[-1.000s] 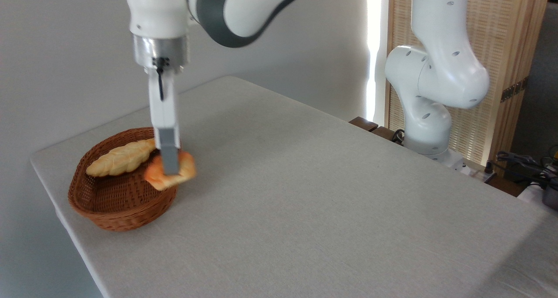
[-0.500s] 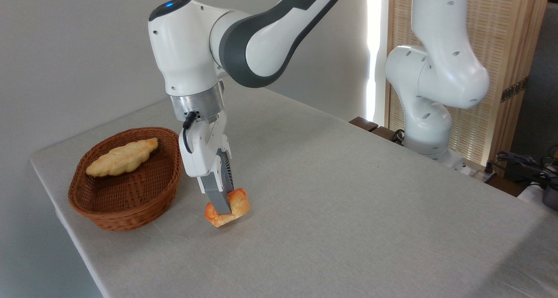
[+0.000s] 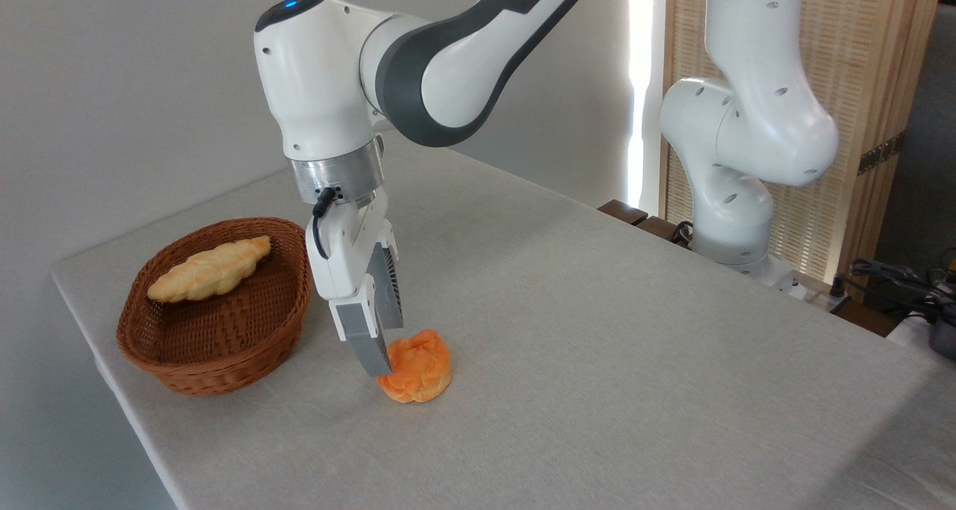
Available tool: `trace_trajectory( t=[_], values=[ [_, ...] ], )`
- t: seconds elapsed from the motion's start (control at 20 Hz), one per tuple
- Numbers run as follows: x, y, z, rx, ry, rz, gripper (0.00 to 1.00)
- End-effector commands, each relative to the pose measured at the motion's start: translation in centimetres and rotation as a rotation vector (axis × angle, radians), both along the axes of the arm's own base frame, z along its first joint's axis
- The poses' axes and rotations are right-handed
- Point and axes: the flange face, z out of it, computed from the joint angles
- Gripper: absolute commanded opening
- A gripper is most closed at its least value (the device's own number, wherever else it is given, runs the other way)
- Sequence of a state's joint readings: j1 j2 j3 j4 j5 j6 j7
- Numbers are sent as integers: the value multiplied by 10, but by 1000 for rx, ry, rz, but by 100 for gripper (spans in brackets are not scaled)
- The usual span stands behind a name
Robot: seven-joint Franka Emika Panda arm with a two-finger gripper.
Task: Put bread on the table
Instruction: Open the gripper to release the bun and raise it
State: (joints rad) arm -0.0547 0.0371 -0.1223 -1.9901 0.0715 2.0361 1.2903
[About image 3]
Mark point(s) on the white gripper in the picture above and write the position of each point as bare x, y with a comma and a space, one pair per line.
347, 256

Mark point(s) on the round orange bread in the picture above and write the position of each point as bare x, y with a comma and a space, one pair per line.
420, 372

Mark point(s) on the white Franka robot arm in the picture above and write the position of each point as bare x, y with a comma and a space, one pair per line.
321, 84

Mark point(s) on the long pale braided bread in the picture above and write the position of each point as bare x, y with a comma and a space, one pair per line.
209, 271

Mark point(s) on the brown wicker basket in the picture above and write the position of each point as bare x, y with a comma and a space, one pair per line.
224, 369

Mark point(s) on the beige tablecloth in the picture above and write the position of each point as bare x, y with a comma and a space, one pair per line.
597, 420

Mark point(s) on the dark brown wooden block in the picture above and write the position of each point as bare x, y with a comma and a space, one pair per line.
661, 228
624, 212

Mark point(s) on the white power strip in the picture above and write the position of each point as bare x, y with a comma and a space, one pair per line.
821, 299

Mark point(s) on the metal screen hinge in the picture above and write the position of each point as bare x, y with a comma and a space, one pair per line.
881, 154

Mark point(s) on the bamboo folding screen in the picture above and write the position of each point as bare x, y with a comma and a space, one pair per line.
859, 47

